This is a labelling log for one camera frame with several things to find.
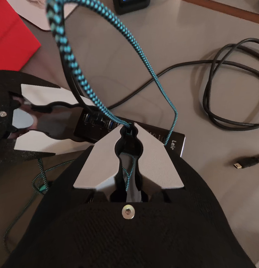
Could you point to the white document stand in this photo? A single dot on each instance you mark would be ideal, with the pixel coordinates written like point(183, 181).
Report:
point(37, 14)

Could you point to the red plastic sheet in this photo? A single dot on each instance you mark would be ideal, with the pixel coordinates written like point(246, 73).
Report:
point(12, 37)

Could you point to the black usb hub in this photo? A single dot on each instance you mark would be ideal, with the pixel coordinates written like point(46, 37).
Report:
point(83, 129)

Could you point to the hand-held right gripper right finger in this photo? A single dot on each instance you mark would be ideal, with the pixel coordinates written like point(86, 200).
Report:
point(163, 165)

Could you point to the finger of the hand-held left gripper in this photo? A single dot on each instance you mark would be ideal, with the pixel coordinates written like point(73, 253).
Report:
point(47, 94)
point(41, 144)

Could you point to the black battery charging case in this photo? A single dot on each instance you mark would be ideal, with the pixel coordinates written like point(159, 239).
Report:
point(131, 7)

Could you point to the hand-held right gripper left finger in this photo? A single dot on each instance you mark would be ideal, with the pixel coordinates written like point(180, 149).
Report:
point(96, 165)

